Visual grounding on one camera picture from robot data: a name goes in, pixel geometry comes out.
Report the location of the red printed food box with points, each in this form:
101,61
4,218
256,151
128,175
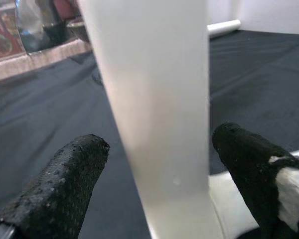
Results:
2,37

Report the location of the beige patterned cloth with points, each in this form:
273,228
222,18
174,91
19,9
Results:
40,59

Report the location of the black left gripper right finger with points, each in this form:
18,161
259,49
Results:
254,174

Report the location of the white plastic table leg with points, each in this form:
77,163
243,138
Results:
159,112
224,27

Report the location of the black table cloth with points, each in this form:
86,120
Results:
40,104

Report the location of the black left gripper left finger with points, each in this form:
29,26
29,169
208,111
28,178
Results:
62,184

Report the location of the black plastic bag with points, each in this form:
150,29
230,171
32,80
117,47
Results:
40,27

